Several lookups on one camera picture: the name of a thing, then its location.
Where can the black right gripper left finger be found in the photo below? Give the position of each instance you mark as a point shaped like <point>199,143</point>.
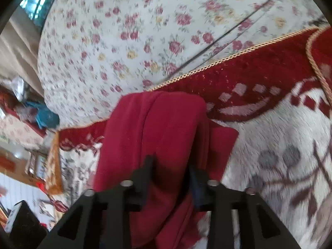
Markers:
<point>101,219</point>

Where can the orange patterned cloth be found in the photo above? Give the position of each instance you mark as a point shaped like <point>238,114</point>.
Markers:
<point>53,178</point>

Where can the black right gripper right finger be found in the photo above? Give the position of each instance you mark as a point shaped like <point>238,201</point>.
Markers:
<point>259,227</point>

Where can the wooden cabinet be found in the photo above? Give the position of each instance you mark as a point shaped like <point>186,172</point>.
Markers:
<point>22,170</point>

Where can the red and white plush blanket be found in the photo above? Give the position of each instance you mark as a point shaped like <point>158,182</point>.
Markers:
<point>274,95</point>

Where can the dark red small garment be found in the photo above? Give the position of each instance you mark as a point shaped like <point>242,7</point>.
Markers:
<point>173,128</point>

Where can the black television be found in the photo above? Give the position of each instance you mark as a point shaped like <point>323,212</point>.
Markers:
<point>24,228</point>

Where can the blue bag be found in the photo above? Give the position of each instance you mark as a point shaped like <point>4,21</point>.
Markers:
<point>44,118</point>

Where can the beige curtain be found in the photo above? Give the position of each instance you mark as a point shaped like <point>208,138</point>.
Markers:
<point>19,50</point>

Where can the white floral bed sheet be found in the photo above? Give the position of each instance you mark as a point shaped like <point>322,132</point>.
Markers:
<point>92,52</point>

